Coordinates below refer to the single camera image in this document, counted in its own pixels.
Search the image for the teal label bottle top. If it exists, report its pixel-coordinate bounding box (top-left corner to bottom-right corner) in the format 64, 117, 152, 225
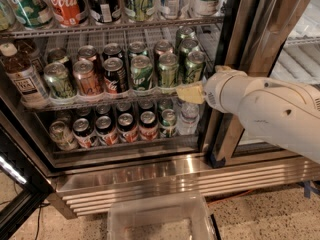
7, 0, 53, 29

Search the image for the green 7up can front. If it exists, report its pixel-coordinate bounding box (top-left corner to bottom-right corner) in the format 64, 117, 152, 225
130, 55, 153, 91

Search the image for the stainless steel fridge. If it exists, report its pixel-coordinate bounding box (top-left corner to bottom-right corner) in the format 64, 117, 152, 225
0, 0, 319, 219

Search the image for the orange can second row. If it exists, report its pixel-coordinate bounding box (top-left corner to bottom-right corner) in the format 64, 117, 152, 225
77, 45, 101, 71

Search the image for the coke can bottom front middle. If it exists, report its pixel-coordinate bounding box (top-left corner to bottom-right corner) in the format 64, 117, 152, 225
118, 113, 138, 143

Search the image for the coke can bottom front right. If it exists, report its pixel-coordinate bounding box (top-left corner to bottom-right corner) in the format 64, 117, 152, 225
139, 111, 158, 141

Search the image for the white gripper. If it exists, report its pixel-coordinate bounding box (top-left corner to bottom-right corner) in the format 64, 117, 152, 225
176, 65, 249, 114

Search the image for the middle wire shelf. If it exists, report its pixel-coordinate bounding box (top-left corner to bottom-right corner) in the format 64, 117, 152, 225
20, 83, 209, 114

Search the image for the pale green can front left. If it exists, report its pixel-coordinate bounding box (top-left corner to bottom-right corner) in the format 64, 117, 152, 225
44, 62, 76, 99

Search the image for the coke can bottom front left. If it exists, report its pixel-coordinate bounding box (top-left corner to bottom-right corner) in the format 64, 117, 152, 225
95, 116, 119, 146

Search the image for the clear label bottle top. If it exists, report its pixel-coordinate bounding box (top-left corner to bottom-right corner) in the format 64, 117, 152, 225
158, 0, 188, 20

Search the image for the water bottle bottom shelf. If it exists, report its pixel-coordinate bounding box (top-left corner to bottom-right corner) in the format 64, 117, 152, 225
177, 102, 199, 135

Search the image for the iced tea bottle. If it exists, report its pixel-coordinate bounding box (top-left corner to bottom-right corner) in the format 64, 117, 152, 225
14, 39, 45, 75
0, 43, 49, 104

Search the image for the open black fridge door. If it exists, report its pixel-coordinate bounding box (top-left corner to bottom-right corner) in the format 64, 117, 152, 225
0, 100, 53, 240

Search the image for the iced tea bottle rear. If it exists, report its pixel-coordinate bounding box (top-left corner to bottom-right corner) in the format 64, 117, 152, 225
14, 39, 45, 75

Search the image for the pale can bottom left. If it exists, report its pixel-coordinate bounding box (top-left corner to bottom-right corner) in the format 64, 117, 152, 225
49, 120, 78, 151

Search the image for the iced tea bottle front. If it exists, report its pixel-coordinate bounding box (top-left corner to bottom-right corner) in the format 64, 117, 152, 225
0, 43, 49, 104

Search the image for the maroon can second row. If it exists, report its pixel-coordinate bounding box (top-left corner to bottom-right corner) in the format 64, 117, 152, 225
153, 39, 174, 66

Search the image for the black can second row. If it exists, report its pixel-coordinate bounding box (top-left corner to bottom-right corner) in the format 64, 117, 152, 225
102, 43, 125, 61

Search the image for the green bottle top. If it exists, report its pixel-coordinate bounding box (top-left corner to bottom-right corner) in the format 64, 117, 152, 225
123, 0, 155, 22

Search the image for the black coke can front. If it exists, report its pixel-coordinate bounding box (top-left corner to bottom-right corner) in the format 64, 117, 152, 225
103, 57, 128, 94

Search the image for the orange soda can front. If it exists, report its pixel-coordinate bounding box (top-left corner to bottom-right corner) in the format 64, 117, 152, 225
73, 60, 103, 96

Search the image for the top wire shelf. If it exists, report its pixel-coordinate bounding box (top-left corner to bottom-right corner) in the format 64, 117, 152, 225
0, 16, 224, 39

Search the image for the green can behind 7up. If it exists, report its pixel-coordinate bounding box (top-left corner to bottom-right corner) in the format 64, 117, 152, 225
128, 41, 148, 60

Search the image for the clear plastic bin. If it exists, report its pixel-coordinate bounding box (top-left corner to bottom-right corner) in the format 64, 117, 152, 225
107, 191, 218, 240

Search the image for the wire shelf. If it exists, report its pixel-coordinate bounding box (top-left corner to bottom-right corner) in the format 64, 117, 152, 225
20, 83, 209, 114
0, 16, 224, 39

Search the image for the dark green can second row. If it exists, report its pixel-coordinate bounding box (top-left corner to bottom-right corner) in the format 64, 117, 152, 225
47, 48, 72, 75

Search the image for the black cola bottle top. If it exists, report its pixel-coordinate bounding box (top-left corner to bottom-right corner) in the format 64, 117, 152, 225
87, 0, 121, 24

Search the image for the green ginger ale can front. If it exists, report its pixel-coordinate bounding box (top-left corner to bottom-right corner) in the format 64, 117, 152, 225
158, 52, 178, 88

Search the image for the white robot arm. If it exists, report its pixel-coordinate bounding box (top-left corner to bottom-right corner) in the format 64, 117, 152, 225
176, 66, 320, 163

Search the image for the coke can bottom far left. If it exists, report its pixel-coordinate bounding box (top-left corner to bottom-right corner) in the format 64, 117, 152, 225
72, 118, 98, 148

